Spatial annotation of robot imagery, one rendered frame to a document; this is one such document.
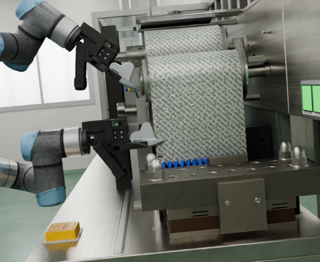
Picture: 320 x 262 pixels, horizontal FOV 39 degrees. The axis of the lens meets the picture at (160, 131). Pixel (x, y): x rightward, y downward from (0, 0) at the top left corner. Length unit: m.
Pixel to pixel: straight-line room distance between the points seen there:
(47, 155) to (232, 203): 0.47
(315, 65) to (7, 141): 6.37
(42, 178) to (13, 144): 5.89
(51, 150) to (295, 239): 0.61
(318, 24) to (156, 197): 0.48
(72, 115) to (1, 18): 1.73
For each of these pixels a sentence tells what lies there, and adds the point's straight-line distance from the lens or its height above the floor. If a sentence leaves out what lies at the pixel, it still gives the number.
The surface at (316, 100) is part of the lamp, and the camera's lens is 0.92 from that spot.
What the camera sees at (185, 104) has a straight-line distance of 1.15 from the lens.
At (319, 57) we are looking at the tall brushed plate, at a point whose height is 1.26.
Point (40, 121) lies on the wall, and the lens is 6.90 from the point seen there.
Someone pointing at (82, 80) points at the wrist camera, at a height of 1.27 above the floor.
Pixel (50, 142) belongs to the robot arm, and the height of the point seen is 1.12.
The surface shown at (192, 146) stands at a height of 1.07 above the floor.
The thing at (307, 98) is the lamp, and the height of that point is 1.18.
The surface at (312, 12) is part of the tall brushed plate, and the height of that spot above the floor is 1.35.
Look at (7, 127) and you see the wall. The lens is 7.04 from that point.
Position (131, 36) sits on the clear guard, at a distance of 2.19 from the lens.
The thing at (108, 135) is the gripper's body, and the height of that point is 1.12.
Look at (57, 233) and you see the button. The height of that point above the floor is 0.92.
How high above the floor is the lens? 1.24
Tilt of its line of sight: 6 degrees down
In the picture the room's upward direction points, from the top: 5 degrees counter-clockwise
